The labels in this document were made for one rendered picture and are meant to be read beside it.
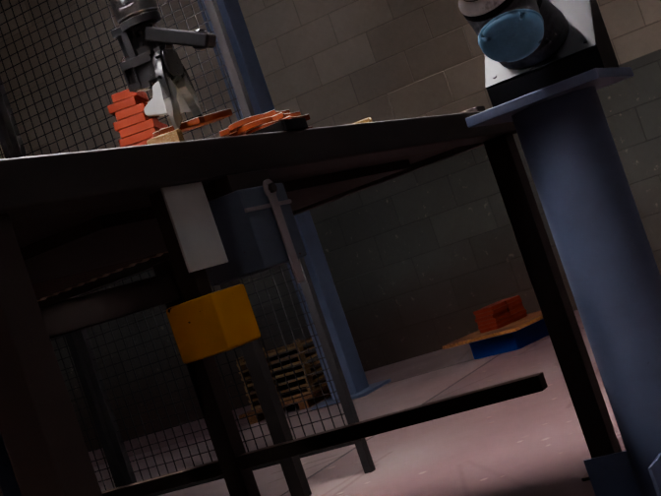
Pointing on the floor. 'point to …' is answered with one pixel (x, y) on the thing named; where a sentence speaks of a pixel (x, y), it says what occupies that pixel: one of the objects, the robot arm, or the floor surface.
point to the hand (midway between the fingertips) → (192, 123)
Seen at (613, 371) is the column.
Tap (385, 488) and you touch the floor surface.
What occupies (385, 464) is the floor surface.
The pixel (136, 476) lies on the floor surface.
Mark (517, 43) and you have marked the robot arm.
